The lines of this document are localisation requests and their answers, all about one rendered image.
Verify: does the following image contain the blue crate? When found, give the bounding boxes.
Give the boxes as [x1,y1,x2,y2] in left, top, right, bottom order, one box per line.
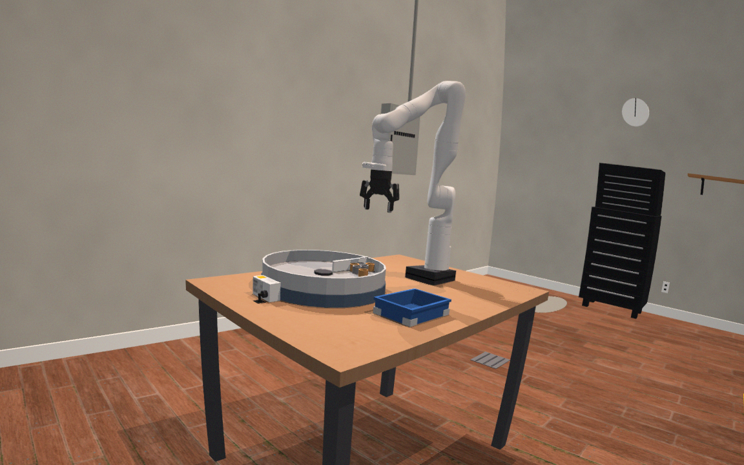
[373,288,450,327]

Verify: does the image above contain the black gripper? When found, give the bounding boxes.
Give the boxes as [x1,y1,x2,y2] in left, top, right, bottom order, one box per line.
[360,169,399,212]

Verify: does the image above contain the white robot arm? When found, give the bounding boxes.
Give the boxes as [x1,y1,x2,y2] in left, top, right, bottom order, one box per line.
[362,81,466,271]

